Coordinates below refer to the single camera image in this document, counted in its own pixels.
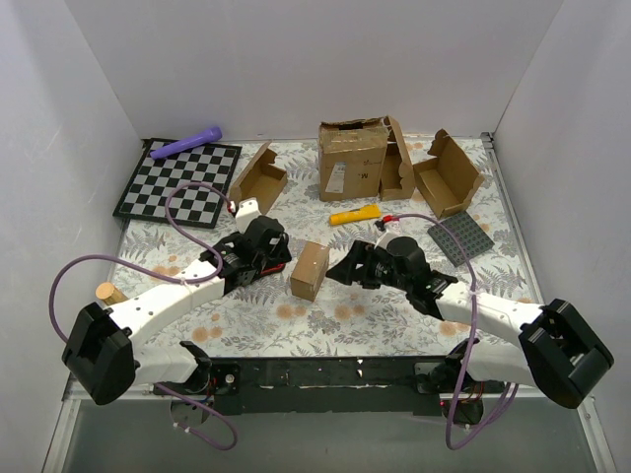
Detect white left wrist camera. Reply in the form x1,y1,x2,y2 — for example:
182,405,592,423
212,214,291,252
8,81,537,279
227,198,261,234

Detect open cardboard box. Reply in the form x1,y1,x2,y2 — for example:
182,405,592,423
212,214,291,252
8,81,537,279
229,141,288,215
413,129,484,219

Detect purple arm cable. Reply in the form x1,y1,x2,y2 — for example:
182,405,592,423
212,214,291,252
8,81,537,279
48,180,239,451
388,212,520,451

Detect open cardboard box right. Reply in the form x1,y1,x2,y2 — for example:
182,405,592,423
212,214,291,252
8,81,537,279
413,129,484,219

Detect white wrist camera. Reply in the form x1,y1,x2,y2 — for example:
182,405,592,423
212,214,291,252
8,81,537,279
375,215,402,249
227,198,261,234

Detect floral table mat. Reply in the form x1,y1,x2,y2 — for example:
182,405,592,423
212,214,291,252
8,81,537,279
110,134,541,357

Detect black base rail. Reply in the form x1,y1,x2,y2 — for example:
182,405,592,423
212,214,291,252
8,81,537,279
152,354,504,418

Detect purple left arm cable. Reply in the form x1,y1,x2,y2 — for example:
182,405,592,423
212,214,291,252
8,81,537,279
48,180,239,451

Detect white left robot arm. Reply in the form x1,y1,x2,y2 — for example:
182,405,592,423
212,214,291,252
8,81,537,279
62,216,291,405

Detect wooden cylinder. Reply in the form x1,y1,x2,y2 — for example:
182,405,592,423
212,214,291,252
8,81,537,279
95,282,128,305

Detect yellow toothpaste tube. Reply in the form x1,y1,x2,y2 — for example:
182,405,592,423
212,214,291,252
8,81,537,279
329,204,381,226

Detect small cardboard box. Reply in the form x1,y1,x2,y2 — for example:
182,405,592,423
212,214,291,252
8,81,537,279
290,241,329,302

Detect purple cylinder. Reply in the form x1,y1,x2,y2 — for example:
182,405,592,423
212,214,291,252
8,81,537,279
149,126,223,161

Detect grey studded baseplate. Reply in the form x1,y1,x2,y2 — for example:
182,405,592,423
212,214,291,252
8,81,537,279
428,212,494,267

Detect black white chessboard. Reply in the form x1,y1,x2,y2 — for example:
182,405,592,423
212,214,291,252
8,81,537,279
112,138,242,229

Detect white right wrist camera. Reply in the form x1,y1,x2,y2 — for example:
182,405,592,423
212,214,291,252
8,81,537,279
375,215,402,249

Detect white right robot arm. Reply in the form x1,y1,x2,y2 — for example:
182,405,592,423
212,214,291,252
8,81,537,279
326,236,614,409

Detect tall taped cardboard box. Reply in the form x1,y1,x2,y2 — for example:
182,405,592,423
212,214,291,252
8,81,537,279
318,117,389,202

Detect red black utility knife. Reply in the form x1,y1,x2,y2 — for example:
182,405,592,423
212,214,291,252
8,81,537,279
260,263,286,277

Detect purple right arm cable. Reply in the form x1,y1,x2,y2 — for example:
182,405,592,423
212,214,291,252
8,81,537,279
388,212,520,451

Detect open cardboard box left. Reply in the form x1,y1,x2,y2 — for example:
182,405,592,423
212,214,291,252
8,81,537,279
229,141,288,215

